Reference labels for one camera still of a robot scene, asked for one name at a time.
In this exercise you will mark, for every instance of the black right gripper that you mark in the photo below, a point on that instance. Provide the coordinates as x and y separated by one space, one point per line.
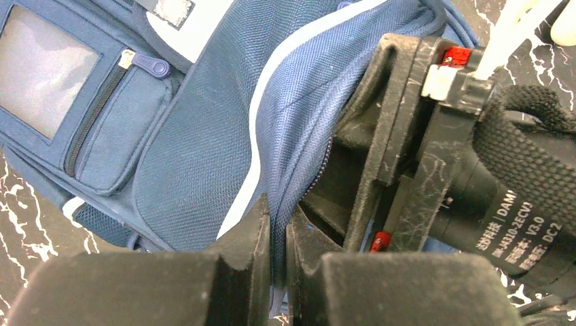
490 172

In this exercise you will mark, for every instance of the navy blue student backpack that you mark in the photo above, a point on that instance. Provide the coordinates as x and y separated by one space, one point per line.
160 139

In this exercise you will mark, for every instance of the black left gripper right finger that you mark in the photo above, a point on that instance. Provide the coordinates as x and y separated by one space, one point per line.
328 286

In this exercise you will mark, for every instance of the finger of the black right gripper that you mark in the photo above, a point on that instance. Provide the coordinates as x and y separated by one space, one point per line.
356 189

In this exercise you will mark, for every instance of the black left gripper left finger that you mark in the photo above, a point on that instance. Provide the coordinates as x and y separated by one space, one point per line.
227 283

